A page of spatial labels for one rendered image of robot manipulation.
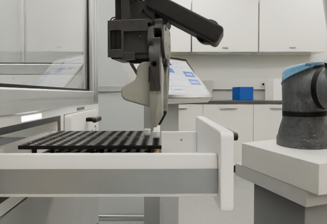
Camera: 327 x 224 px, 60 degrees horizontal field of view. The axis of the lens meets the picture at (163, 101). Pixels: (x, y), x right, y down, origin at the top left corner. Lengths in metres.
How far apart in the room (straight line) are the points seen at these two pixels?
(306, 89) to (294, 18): 3.50
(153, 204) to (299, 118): 0.99
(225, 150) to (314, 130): 0.49
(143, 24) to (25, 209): 0.38
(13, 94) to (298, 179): 0.63
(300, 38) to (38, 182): 4.05
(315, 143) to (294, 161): 0.12
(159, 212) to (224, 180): 1.20
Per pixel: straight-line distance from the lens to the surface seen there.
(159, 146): 0.44
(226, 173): 0.40
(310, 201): 0.77
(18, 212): 0.57
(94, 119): 0.83
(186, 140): 0.65
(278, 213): 0.90
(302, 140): 0.85
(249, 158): 0.89
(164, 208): 1.61
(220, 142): 0.40
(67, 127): 0.74
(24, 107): 0.55
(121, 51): 0.41
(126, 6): 0.44
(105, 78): 2.23
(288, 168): 0.77
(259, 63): 4.42
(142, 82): 0.40
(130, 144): 0.46
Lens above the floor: 0.98
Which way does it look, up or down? 1 degrees down
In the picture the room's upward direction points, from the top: straight up
